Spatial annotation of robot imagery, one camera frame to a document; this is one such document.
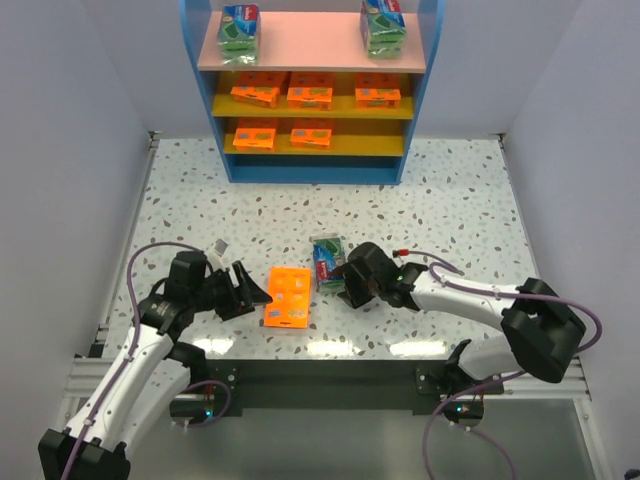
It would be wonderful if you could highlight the orange sponge box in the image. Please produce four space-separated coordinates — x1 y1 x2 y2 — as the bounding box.
354 72 402 109
233 118 278 152
287 71 335 111
230 71 289 108
264 267 312 329
289 118 334 150

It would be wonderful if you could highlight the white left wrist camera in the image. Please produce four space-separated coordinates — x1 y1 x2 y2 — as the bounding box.
205 239 228 271

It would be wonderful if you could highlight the green sponge pack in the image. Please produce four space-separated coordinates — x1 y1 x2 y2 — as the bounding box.
360 0 407 59
216 4 261 66
311 234 345 294

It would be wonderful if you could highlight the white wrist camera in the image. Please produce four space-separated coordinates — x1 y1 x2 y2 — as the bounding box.
205 239 228 271
392 249 411 259

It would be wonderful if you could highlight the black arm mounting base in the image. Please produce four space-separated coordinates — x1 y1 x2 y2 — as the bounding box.
149 358 501 419

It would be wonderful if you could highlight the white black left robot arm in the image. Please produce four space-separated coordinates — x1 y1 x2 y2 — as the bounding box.
38 244 272 479

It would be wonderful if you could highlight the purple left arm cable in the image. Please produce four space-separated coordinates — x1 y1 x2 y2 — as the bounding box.
59 242 234 480

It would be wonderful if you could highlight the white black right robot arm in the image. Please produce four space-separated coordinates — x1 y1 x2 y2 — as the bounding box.
334 242 586 395

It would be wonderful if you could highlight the blue shelf unit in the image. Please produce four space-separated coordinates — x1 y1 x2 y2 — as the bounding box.
179 1 445 185

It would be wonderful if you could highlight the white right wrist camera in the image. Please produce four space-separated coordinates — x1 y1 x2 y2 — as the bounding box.
392 249 411 259

